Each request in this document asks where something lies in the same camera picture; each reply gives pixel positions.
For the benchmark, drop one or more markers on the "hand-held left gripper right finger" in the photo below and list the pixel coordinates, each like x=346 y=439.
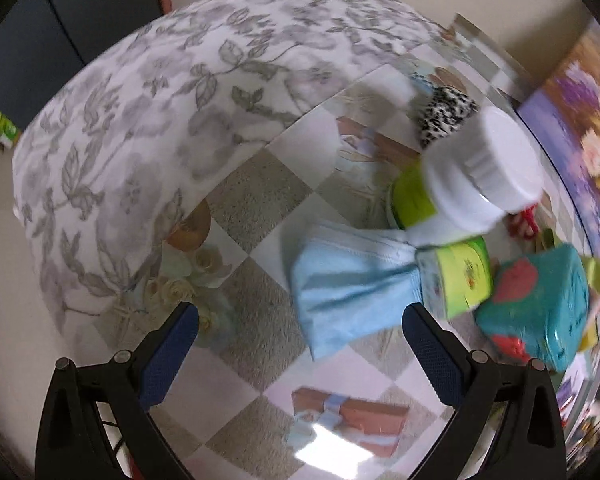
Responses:
x=435 y=355

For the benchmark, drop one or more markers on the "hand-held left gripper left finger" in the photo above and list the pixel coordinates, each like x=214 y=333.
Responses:
x=170 y=355

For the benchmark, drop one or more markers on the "blue face mask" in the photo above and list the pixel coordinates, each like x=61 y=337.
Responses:
x=350 y=285

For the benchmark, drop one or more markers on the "leopard print scrunchie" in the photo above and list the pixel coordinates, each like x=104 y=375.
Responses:
x=442 y=110

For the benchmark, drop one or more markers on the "small green label packet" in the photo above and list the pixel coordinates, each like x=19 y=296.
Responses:
x=460 y=270

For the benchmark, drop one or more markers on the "teal packet with red print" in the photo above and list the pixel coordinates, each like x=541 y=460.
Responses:
x=540 y=300

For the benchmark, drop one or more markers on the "red pipe cleaner figure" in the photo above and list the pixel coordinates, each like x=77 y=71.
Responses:
x=522 y=222

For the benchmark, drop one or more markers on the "white bottle with green label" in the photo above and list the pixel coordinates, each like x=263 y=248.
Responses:
x=480 y=180

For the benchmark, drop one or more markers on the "grey floral tablecloth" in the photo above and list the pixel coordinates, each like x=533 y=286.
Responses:
x=155 y=110

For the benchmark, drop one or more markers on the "flower painting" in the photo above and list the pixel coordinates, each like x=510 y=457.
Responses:
x=580 y=125

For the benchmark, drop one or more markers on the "dark cabinet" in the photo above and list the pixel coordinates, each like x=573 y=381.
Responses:
x=80 y=5

